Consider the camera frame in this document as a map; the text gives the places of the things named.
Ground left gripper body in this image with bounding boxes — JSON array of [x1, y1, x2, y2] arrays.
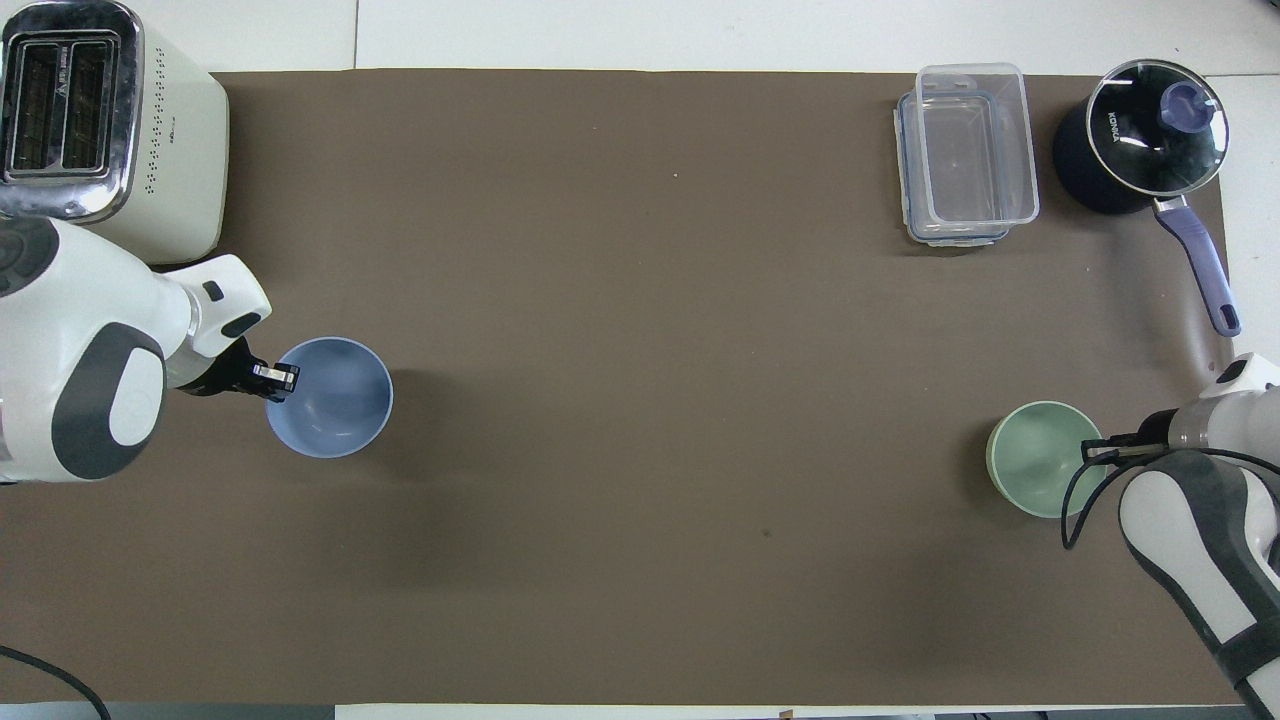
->
[[200, 338, 259, 399]]

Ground blue bowl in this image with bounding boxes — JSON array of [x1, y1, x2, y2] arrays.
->
[[264, 337, 394, 460]]

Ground green bowl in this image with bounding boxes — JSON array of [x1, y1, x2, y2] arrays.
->
[[986, 401, 1107, 519]]

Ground white and chrome toaster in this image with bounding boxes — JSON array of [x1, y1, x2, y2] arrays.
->
[[0, 0, 231, 267]]

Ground glass pot lid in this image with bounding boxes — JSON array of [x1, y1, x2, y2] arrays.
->
[[1086, 59, 1230, 198]]

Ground clear plastic container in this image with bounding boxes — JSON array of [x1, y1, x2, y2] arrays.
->
[[916, 63, 1041, 229]]

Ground blue-rimmed container lid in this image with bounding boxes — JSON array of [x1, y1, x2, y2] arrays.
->
[[893, 90, 1013, 248]]

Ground black cable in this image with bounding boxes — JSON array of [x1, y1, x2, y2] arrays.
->
[[0, 645, 113, 720], [1060, 436, 1280, 551]]

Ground dark pot with purple handle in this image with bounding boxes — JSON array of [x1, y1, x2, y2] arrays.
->
[[1052, 58, 1243, 338]]

